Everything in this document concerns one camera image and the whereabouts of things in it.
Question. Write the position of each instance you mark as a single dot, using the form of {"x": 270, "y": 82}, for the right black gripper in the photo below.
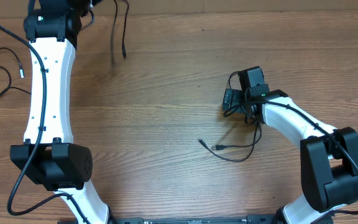
{"x": 236, "y": 96}

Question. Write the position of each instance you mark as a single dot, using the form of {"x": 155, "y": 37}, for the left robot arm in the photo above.
{"x": 48, "y": 155}

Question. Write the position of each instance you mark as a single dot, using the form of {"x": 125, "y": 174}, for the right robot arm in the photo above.
{"x": 328, "y": 155}

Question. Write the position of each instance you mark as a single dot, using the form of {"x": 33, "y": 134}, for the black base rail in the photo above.
{"x": 250, "y": 219}

